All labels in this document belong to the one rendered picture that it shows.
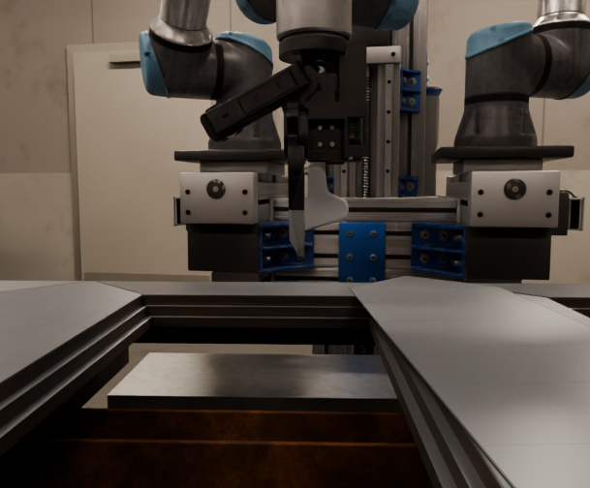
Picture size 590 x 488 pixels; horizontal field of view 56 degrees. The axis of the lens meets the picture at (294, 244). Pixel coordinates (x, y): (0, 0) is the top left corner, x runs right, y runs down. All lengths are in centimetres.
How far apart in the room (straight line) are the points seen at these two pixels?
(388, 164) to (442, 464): 91
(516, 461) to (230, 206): 77
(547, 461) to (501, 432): 3
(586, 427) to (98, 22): 512
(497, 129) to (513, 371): 74
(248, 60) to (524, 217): 59
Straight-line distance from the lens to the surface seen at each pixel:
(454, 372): 38
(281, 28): 58
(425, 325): 50
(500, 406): 33
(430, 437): 34
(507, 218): 96
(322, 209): 55
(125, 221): 496
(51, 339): 48
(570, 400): 36
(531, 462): 28
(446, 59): 459
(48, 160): 536
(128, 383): 88
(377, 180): 119
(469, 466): 29
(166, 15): 109
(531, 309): 59
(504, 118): 109
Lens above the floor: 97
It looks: 6 degrees down
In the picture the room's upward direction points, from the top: straight up
